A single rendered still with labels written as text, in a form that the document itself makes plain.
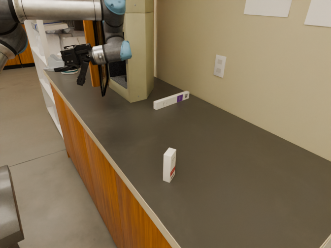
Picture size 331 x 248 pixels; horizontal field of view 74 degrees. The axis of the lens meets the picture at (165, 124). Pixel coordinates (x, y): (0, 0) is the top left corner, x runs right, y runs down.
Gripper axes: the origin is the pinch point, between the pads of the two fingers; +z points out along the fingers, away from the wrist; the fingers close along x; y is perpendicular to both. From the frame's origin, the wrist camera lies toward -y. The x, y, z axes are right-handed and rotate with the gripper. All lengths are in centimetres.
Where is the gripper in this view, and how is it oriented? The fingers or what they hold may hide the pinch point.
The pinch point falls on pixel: (47, 70)
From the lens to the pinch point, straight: 105.3
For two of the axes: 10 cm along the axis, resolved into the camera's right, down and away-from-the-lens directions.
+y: -1.3, -8.1, -5.7
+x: 1.8, 5.4, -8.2
